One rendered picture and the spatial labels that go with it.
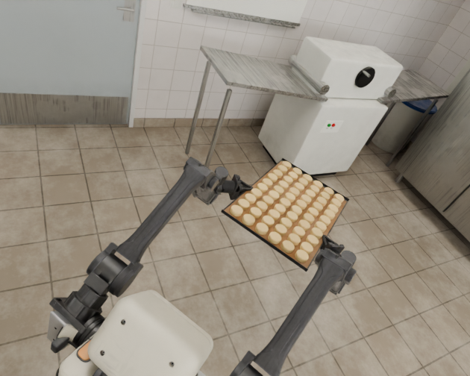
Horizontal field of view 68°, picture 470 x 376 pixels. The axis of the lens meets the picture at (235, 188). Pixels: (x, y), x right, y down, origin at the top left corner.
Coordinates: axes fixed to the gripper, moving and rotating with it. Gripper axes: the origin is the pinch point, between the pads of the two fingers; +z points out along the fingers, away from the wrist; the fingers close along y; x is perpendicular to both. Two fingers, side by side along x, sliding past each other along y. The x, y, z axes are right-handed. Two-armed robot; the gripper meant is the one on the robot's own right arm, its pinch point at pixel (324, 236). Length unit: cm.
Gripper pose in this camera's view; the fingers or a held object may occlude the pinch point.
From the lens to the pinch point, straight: 154.2
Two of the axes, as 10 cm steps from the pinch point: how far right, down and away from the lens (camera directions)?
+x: -9.3, -0.8, -3.5
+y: 2.9, -7.3, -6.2
